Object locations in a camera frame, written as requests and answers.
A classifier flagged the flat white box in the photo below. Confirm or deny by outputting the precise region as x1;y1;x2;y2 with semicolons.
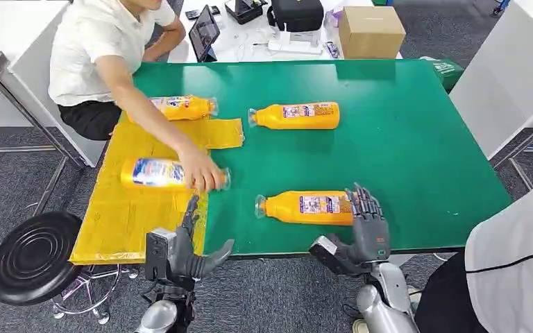
267;30;325;55

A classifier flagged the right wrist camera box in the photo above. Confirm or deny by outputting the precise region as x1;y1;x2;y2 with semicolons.
308;235;355;277

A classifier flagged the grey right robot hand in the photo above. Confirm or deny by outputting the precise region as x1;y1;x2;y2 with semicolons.
323;182;391;277

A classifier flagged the standing person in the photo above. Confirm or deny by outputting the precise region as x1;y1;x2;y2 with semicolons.
352;172;533;333

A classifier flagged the clear plastic bag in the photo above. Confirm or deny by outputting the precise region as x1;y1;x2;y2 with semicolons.
323;8;345;29

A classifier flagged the white table with steel legs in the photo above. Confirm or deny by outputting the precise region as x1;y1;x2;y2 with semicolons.
448;0;533;191

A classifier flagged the black carry case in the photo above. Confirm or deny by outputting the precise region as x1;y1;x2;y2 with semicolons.
266;0;325;33

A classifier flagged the green bin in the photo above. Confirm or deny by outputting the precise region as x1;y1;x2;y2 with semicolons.
420;55;465;93

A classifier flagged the black open tray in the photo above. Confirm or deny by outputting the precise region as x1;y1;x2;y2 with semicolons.
224;0;269;25

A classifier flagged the black tablet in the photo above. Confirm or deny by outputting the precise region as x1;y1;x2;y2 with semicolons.
188;4;221;63

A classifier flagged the white work table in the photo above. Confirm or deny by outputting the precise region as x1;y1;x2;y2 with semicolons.
167;0;403;63

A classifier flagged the seated person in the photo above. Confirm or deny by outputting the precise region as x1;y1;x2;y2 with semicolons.
48;0;226;194

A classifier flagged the orange drink bottle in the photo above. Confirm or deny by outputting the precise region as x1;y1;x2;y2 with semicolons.
254;190;355;227
149;95;219;123
120;157;232;192
248;101;341;131

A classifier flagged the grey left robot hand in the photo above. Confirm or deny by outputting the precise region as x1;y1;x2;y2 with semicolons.
167;195;236;291

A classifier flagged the green table mat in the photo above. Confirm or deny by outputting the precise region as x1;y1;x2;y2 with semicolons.
121;58;514;257

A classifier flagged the brown cardboard box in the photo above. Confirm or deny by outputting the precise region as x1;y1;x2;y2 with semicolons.
338;6;407;60

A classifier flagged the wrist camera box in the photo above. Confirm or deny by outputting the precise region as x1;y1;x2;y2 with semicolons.
144;228;178;282
308;235;355;277

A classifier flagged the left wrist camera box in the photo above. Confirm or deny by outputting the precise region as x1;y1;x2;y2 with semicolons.
144;228;178;282

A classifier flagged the yellow sheet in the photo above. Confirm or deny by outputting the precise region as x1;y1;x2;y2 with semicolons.
69;112;245;266

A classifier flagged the black round stool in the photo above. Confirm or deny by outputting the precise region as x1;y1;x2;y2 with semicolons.
0;211;139;325

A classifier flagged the small printed packet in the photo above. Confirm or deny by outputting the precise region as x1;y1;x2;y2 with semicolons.
323;41;342;60

